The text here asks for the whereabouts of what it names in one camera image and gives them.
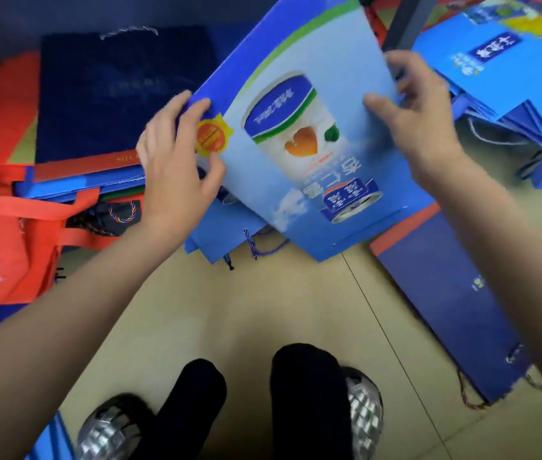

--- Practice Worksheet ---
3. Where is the person's right hand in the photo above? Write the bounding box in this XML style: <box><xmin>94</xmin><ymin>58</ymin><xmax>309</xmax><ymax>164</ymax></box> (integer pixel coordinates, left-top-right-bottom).
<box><xmin>363</xmin><ymin>50</ymin><xmax>469</xmax><ymax>188</ymax></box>

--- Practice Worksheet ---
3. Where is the person's left hand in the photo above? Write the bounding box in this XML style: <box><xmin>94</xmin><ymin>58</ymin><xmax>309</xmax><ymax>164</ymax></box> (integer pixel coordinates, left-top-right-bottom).
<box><xmin>135</xmin><ymin>90</ymin><xmax>228</xmax><ymax>241</ymax></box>

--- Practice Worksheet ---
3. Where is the person's left forearm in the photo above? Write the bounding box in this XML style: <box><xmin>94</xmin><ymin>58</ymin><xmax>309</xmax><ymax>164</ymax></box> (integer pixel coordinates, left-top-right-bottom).
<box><xmin>0</xmin><ymin>220</ymin><xmax>190</xmax><ymax>460</ymax></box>

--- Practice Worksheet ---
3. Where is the person's right forearm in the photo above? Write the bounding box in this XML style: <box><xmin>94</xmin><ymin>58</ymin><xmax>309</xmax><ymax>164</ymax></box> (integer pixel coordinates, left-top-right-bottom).
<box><xmin>417</xmin><ymin>155</ymin><xmax>542</xmax><ymax>424</ymax></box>

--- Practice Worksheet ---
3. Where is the plain blue paper bag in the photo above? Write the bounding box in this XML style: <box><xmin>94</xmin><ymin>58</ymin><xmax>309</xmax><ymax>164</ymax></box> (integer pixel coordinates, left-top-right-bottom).
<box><xmin>184</xmin><ymin>198</ymin><xmax>291</xmax><ymax>272</ymax></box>

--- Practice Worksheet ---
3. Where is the dark navy paper bag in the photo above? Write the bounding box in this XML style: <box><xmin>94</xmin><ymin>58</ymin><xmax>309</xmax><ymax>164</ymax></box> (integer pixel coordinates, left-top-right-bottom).
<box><xmin>35</xmin><ymin>25</ymin><xmax>220</xmax><ymax>164</ymax></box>

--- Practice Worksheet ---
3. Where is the stack of flat paper bags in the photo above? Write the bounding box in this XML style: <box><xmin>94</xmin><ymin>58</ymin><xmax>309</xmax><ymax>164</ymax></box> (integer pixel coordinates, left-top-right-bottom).
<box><xmin>13</xmin><ymin>148</ymin><xmax>148</xmax><ymax>204</ymax></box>

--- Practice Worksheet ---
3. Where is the pile of blue paper bags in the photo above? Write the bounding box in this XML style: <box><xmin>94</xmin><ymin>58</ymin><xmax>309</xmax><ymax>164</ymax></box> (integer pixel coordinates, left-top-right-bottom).
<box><xmin>411</xmin><ymin>0</ymin><xmax>542</xmax><ymax>189</ymax></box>

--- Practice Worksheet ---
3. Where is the red fabric tote bag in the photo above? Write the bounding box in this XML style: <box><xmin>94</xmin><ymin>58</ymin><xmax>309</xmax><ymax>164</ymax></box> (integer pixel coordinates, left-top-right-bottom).
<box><xmin>0</xmin><ymin>160</ymin><xmax>123</xmax><ymax>308</ymax></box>

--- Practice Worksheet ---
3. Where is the navy paper bag, red edge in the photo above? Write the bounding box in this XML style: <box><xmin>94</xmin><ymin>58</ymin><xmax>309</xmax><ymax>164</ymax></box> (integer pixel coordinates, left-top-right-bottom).
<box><xmin>369</xmin><ymin>202</ymin><xmax>542</xmax><ymax>410</ymax></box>

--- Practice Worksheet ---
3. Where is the person's left leg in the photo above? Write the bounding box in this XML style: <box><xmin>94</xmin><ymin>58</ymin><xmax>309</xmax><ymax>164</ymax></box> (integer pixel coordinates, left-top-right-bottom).
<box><xmin>129</xmin><ymin>358</ymin><xmax>228</xmax><ymax>460</ymax></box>

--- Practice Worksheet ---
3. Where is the person's leg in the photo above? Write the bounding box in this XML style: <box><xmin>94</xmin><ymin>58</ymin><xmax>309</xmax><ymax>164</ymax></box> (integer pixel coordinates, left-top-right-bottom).
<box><xmin>129</xmin><ymin>358</ymin><xmax>228</xmax><ymax>460</ymax></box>
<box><xmin>270</xmin><ymin>343</ymin><xmax>354</xmax><ymax>460</ymax></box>

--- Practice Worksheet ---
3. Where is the person's right leg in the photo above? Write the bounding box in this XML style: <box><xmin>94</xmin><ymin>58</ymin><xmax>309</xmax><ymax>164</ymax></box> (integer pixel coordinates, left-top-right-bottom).
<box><xmin>270</xmin><ymin>343</ymin><xmax>354</xmax><ymax>460</ymax></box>

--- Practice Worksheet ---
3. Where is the person's left silver shoe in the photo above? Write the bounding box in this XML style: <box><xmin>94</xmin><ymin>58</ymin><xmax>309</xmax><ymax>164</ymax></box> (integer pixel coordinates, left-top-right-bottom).
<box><xmin>75</xmin><ymin>393</ymin><xmax>157</xmax><ymax>460</ymax></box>

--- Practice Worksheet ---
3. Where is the person's silver shoe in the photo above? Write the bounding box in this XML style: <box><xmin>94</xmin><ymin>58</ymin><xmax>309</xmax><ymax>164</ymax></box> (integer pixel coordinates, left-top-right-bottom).
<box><xmin>339</xmin><ymin>365</ymin><xmax>385</xmax><ymax>460</ymax></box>
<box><xmin>75</xmin><ymin>393</ymin><xmax>157</xmax><ymax>460</ymax></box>

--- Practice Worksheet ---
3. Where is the person's right silver shoe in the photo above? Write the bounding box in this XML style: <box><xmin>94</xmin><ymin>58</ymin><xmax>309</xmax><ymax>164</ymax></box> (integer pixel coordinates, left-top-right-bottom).
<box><xmin>339</xmin><ymin>365</ymin><xmax>385</xmax><ymax>460</ymax></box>

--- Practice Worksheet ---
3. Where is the bright blue bag corner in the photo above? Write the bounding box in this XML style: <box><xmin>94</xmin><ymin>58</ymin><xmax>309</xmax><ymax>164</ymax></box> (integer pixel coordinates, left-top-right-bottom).
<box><xmin>26</xmin><ymin>411</ymin><xmax>76</xmax><ymax>460</ymax></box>

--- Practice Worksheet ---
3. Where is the black bag with striped rope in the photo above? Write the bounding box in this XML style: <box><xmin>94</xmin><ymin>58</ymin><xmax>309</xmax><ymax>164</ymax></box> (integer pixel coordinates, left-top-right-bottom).
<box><xmin>66</xmin><ymin>200</ymin><xmax>143</xmax><ymax>238</ymax></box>

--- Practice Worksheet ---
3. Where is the dark metal post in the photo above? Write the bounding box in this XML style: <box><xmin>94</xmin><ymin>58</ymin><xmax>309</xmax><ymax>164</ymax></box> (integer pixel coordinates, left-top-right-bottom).
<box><xmin>380</xmin><ymin>0</ymin><xmax>442</xmax><ymax>54</ymax></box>

